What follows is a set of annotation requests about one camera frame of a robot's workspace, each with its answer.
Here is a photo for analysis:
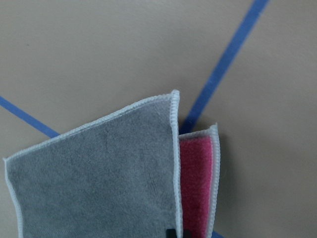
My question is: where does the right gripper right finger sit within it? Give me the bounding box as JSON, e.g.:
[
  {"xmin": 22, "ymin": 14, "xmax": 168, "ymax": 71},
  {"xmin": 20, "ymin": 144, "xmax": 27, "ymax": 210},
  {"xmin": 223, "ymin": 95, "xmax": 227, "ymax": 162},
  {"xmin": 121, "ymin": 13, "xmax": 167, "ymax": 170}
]
[{"xmin": 183, "ymin": 230, "xmax": 191, "ymax": 238}]

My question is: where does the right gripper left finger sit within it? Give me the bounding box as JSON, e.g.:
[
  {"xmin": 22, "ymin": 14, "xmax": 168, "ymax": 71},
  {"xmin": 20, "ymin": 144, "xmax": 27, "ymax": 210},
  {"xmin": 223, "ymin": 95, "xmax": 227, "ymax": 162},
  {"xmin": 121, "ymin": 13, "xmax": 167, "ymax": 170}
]
[{"xmin": 165, "ymin": 229, "xmax": 176, "ymax": 238}]

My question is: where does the pink towel with grey edge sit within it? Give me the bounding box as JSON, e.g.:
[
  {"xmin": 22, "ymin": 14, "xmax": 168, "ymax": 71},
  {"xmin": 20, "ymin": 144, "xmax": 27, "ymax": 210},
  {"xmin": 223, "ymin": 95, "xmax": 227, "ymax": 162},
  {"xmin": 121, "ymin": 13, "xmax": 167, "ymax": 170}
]
[{"xmin": 4, "ymin": 90, "xmax": 220, "ymax": 238}]

